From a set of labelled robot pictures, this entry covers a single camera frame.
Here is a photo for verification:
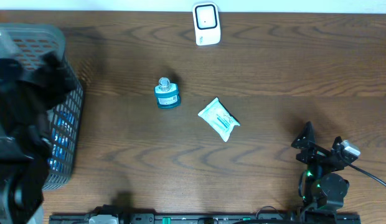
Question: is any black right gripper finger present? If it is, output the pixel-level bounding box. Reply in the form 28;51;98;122
291;121;314;149
331;136;344;154

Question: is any teal wet wipes pack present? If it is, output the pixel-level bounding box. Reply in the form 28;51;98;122
198;98;240;142

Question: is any blue mouthwash bottle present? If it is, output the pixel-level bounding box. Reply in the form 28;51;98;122
154;77;181;109

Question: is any blue Oreo cookie pack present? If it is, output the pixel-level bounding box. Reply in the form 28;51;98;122
48;105;76;175

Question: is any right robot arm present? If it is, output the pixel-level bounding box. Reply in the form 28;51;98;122
291;121;349;215

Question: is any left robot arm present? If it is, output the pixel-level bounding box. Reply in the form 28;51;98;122
0;23;85;223

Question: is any grey plastic mesh basket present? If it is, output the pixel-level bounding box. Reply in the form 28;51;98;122
0;23;85;190

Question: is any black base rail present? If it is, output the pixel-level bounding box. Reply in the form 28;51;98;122
49;212;362;224

